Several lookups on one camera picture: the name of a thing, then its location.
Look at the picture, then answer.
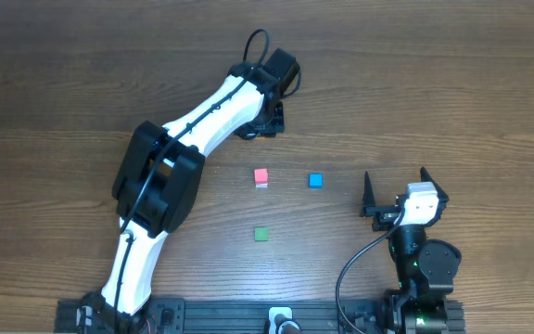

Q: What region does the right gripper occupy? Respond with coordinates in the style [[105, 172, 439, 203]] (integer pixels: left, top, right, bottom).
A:
[[360, 166, 451, 232]]

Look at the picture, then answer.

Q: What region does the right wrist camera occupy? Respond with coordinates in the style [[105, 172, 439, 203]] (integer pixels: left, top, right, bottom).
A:
[[396, 181, 439, 227]]

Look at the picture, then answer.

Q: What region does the mounting rail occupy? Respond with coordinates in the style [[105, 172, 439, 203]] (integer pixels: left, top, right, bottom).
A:
[[53, 296, 466, 334]]

